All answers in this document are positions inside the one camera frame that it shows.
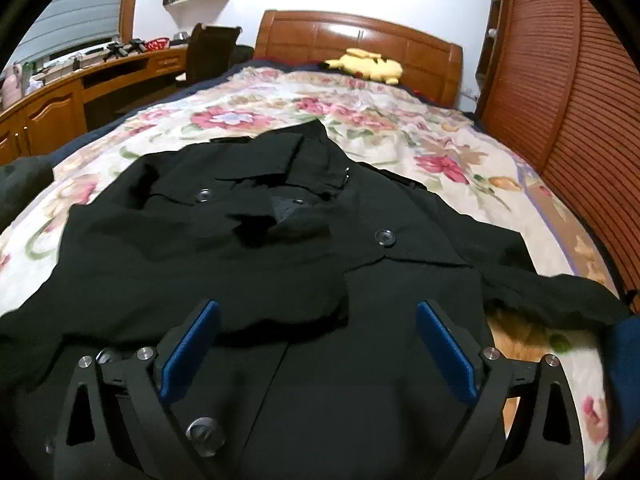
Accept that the floral blanket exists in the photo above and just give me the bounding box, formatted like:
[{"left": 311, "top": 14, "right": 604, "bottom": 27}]
[{"left": 0, "top": 62, "right": 626, "bottom": 476}]

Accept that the dark brown chair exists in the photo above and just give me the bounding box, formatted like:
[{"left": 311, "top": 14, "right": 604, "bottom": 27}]
[{"left": 175, "top": 23, "right": 243, "bottom": 88}]

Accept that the black coat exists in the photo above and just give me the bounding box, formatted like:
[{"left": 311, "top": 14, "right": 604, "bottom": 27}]
[{"left": 0, "top": 120, "right": 631, "bottom": 480}]

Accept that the yellow plush toy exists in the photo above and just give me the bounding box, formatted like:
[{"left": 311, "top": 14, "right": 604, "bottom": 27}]
[{"left": 324, "top": 47, "right": 405, "bottom": 84}]

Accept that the wooden headboard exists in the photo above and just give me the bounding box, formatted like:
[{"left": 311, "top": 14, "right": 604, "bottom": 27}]
[{"left": 253, "top": 9, "right": 464, "bottom": 108}]

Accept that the wooden louvered wardrobe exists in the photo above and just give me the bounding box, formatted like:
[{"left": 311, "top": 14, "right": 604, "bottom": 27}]
[{"left": 472, "top": 0, "right": 640, "bottom": 311}]

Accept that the navy bed sheet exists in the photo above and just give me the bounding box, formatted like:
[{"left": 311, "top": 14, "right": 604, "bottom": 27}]
[{"left": 50, "top": 57, "right": 281, "bottom": 161}]

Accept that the wooden window frame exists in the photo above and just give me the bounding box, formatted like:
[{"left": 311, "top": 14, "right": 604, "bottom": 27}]
[{"left": 119, "top": 0, "right": 146, "bottom": 43}]

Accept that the dark grey cloth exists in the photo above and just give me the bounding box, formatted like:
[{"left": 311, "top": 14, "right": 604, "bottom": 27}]
[{"left": 0, "top": 157, "right": 53, "bottom": 231}]

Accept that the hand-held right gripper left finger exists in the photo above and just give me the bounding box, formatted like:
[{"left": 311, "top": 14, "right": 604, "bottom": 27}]
[{"left": 50, "top": 299, "right": 236, "bottom": 480}]

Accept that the wooden desk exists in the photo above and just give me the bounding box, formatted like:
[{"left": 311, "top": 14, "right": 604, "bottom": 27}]
[{"left": 0, "top": 42, "right": 191, "bottom": 166}]

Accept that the blue cloth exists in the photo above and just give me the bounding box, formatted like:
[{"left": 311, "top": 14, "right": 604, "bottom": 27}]
[{"left": 602, "top": 310, "right": 640, "bottom": 441}]

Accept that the black tripod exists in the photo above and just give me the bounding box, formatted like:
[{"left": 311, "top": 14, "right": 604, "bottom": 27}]
[{"left": 102, "top": 40, "right": 146, "bottom": 61}]

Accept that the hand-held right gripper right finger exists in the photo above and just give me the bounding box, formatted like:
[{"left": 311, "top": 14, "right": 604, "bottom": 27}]
[{"left": 415, "top": 300, "right": 586, "bottom": 480}]

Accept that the grey window blind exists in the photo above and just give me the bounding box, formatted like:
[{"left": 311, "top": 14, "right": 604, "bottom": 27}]
[{"left": 17, "top": 0, "right": 133, "bottom": 63}]

